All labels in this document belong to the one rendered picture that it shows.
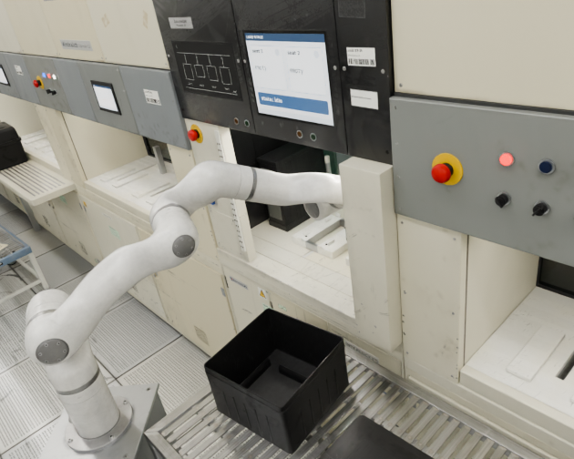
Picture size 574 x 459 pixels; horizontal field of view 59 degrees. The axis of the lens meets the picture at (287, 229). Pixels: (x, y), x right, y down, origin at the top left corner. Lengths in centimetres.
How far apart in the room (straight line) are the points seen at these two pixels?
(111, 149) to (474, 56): 249
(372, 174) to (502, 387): 61
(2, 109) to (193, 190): 336
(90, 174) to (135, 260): 191
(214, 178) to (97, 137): 194
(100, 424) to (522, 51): 134
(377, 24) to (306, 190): 47
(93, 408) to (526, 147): 121
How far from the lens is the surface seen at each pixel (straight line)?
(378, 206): 117
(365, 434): 127
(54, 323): 131
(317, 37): 120
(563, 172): 97
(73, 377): 144
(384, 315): 135
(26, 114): 457
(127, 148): 322
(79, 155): 311
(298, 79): 128
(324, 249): 181
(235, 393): 136
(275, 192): 132
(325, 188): 132
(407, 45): 107
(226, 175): 126
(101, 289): 131
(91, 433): 157
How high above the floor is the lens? 187
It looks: 29 degrees down
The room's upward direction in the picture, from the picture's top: 10 degrees counter-clockwise
